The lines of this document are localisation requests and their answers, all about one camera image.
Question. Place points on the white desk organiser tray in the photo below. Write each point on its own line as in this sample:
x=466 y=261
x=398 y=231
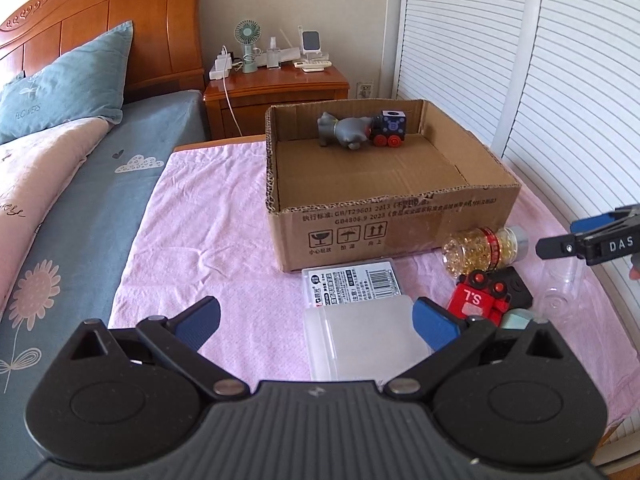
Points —
x=287 y=55

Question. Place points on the white remote control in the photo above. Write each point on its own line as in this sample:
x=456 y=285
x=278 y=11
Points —
x=315 y=64

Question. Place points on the frosted white plastic box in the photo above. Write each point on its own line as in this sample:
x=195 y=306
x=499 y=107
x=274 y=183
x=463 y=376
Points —
x=365 y=340

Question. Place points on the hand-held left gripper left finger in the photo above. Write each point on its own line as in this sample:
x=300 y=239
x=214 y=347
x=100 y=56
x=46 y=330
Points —
x=201 y=320

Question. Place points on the clear spray bottle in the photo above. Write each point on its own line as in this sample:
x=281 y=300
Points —
x=273 y=57

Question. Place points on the cardboard box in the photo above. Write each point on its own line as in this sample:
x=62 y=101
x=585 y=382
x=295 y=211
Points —
x=380 y=175

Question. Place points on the blue pillow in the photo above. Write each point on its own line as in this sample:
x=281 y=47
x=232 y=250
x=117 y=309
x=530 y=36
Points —
x=65 y=80

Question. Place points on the red toy train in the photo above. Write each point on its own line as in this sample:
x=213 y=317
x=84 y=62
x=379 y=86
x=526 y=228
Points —
x=475 y=297

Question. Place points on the bottle of golden beads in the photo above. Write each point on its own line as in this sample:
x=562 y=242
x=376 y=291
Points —
x=475 y=250

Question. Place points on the light blue round case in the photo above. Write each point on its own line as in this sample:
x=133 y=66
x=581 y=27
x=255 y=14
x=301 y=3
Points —
x=515 y=319

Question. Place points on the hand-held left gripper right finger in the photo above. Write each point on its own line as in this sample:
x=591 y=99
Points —
x=434 y=326

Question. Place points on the clear plastic jar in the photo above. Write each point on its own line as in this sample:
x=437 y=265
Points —
x=562 y=290

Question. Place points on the white power strip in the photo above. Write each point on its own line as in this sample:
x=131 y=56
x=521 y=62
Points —
x=220 y=67

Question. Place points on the white stand with screen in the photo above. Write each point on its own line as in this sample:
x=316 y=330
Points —
x=310 y=42

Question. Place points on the wooden nightstand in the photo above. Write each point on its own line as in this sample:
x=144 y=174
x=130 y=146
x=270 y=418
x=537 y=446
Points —
x=280 y=87

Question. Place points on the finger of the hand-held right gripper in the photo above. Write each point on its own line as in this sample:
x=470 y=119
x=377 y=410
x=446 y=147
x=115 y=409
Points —
x=557 y=247
x=592 y=223

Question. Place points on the black case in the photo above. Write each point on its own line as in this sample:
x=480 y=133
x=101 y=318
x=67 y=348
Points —
x=518 y=287

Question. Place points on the flat labelled plastic case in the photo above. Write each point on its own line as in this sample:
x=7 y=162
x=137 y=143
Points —
x=350 y=280

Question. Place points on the blue printed bed sheet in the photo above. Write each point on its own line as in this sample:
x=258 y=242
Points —
x=100 y=210

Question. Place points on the person's right hand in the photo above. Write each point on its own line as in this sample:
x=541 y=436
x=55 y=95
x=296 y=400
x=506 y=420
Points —
x=635 y=272

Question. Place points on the white louvered closet door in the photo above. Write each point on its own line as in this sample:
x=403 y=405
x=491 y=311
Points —
x=450 y=35
x=580 y=110

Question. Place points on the pink quilt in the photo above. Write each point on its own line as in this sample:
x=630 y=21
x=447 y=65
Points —
x=35 y=170

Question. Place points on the wooden headboard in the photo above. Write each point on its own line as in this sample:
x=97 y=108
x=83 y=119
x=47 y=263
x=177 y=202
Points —
x=100 y=5

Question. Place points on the grey animal toy figure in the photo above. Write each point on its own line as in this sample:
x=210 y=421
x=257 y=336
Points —
x=345 y=130

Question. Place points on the wall outlet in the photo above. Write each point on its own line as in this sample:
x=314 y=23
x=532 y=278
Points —
x=365 y=91

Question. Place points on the small green desk fan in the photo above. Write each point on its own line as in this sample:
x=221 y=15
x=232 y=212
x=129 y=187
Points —
x=247 y=35

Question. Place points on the dark blue toy train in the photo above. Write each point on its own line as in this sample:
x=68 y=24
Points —
x=392 y=122

